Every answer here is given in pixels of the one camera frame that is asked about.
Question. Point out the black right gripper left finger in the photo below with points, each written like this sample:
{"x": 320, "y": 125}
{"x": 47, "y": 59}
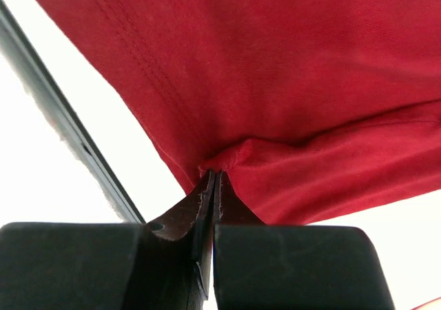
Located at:
{"x": 163, "y": 264}

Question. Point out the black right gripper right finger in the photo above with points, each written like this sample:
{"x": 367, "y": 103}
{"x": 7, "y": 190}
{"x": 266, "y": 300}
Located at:
{"x": 259, "y": 266}

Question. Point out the red t-shirt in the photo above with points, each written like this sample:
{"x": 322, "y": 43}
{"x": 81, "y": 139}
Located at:
{"x": 314, "y": 108}

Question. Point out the aluminium table edge rail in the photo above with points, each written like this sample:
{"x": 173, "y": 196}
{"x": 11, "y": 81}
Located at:
{"x": 39, "y": 83}

